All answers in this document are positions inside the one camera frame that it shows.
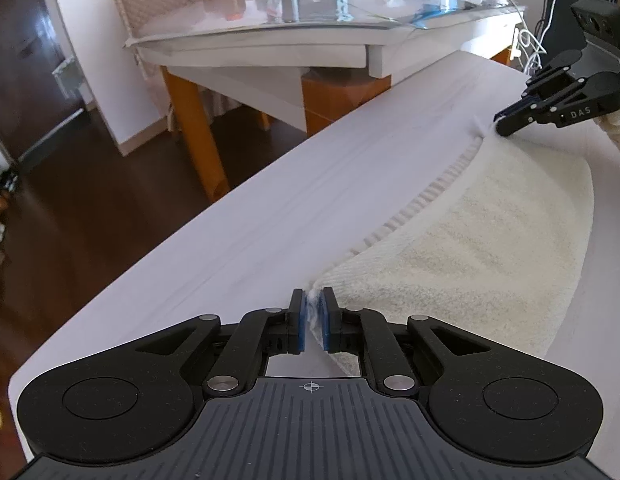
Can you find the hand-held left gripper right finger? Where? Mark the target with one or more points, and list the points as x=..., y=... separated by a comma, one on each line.
x=325, y=324

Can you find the grey wall box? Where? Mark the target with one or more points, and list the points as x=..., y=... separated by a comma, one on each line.
x=67, y=77

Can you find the person's right hand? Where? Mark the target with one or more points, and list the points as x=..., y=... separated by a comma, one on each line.
x=619, y=130

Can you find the dark wooden door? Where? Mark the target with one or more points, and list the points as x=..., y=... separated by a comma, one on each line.
x=24, y=60

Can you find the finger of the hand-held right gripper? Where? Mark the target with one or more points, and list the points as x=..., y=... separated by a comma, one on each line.
x=550, y=77
x=565, y=116

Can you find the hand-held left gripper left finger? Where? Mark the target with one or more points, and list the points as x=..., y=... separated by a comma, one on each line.
x=302, y=321

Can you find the white glass-topped table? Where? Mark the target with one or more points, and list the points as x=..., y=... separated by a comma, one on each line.
x=290, y=40

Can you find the cream terry towel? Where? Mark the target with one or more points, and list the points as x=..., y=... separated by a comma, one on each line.
x=490, y=235

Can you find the beige woven chair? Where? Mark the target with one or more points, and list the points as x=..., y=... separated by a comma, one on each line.
x=157, y=2

